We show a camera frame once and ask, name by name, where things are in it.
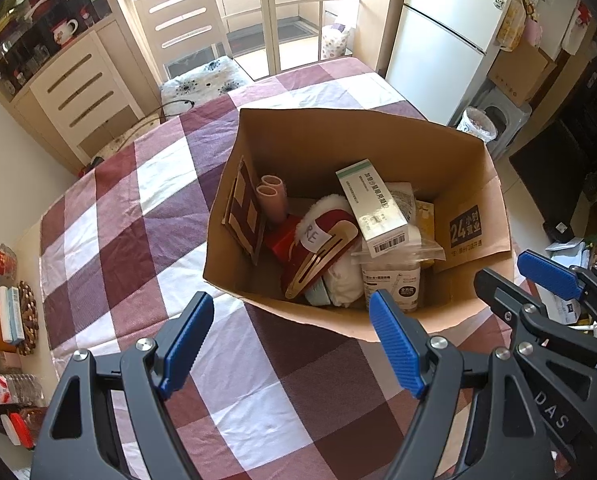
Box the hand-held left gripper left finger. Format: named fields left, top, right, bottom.
left=31, top=290, right=215, bottom=480

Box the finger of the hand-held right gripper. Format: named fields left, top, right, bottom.
left=517, top=250, right=597, bottom=345
left=473, top=267, right=597, bottom=370

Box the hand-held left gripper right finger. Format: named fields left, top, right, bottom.
left=369, top=289, right=554, bottom=480

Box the clear cotton swab container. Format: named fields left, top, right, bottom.
left=361, top=260, right=422, bottom=313

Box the white fluffy clip green leaf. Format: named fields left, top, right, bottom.
left=326, top=255, right=369, bottom=307

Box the plastic-wrapped white cotton pack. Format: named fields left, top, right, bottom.
left=349, top=182, right=447, bottom=266

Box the light blue triangular pad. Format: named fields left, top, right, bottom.
left=306, top=282, right=332, bottom=307

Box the yellow bear print box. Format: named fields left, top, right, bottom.
left=413, top=200, right=437, bottom=241

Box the white green medicine box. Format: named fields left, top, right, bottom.
left=335, top=159, right=410, bottom=258

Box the red santa hat hair clip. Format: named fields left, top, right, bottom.
left=264, top=195, right=363, bottom=301

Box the brown cardboard box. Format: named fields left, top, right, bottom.
left=202, top=107, right=513, bottom=343

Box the pile of bags and boxes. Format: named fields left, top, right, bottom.
left=543, top=220, right=597, bottom=341

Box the dark wooden cabinet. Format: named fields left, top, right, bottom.
left=509, top=30, right=597, bottom=241

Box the brown white checkered tablecloth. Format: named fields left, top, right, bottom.
left=39, top=56, right=519, bottom=480

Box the folded brown printed cardboard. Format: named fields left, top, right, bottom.
left=222, top=156, right=266, bottom=266

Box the wooden bead trivet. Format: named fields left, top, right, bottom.
left=16, top=281, right=39, bottom=356

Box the grey plastic stool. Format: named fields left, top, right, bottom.
left=471, top=90, right=534, bottom=161

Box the white patterned waste bin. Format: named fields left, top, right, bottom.
left=456, top=106, right=499, bottom=143

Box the white blue small box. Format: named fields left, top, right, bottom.
left=7, top=286, right=25, bottom=345

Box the clear plastic water bottle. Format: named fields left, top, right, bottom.
left=0, top=372, right=44, bottom=406

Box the red lid glass jar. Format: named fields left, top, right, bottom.
left=1, top=407, right=46, bottom=451

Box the red patterned cup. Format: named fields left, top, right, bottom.
left=0, top=245, right=18, bottom=277

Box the pink hanging bag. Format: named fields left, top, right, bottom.
left=521, top=17, right=544, bottom=48

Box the white red hanging cloth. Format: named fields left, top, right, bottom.
left=561, top=2, right=597, bottom=56

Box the yellow hanging snack bag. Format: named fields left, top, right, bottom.
left=496, top=0, right=527, bottom=51

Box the white slatted dining chair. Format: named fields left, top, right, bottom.
left=136, top=0, right=252, bottom=111
left=30, top=30, right=146, bottom=161

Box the white refrigerator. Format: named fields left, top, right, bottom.
left=386, top=0, right=522, bottom=126

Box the white floral waste bin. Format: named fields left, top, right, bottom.
left=321, top=25, right=352, bottom=61

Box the white red mug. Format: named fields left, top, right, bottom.
left=52, top=17, right=80, bottom=46

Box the white framed glass door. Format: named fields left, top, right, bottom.
left=113, top=0, right=364, bottom=76

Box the cream display cabinet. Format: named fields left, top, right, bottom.
left=0, top=0, right=124, bottom=111

